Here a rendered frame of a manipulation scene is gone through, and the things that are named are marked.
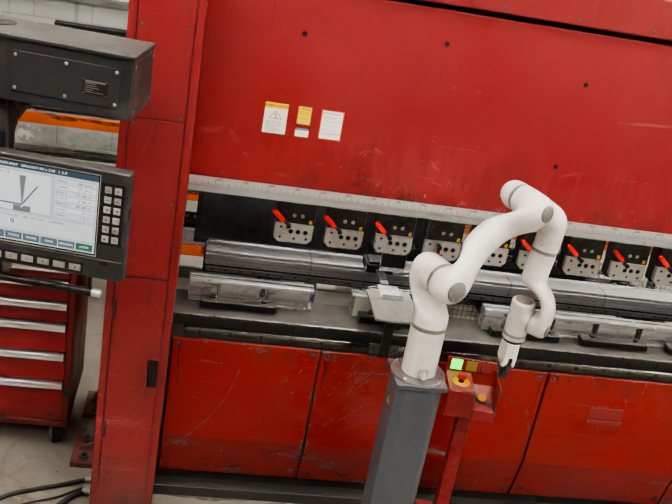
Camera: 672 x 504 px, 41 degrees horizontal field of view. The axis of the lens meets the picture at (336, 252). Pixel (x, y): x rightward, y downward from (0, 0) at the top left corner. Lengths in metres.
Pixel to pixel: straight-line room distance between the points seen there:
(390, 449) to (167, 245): 1.08
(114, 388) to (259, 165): 1.02
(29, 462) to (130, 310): 1.03
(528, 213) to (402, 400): 0.75
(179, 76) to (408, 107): 0.87
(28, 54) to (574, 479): 2.91
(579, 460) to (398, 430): 1.27
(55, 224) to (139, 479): 1.35
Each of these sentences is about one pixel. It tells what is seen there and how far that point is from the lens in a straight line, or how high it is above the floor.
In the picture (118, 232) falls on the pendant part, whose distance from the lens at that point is 2.86.
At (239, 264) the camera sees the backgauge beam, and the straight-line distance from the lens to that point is 3.89.
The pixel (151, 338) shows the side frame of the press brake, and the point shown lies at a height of 0.81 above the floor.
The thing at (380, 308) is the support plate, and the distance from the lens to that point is 3.57.
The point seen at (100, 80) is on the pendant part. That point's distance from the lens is 2.76.
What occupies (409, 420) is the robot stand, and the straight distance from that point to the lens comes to 3.17.
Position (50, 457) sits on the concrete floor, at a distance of 4.24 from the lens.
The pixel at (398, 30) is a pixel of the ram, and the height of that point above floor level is 2.04.
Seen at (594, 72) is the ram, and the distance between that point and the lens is 3.61.
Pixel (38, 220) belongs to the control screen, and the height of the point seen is 1.40.
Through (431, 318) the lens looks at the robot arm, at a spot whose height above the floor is 1.24.
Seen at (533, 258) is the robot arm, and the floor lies 1.43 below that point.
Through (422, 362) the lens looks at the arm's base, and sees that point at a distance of 3.08.
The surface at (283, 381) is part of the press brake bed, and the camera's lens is 3.73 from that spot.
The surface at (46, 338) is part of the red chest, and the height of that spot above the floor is 0.55.
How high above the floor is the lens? 2.53
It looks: 22 degrees down
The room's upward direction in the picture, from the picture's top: 10 degrees clockwise
